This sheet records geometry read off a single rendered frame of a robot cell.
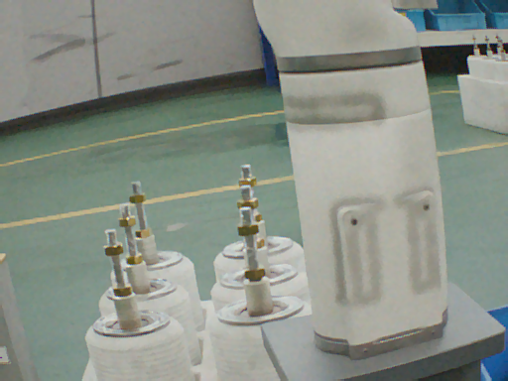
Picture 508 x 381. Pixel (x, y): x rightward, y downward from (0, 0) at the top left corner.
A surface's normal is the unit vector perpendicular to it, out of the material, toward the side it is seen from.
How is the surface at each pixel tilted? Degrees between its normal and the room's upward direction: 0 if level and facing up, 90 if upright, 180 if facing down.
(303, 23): 90
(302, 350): 0
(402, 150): 90
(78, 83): 90
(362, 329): 90
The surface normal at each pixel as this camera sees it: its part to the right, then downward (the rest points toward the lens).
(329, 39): -0.36, 0.36
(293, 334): -0.14, -0.97
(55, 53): 0.13, 0.16
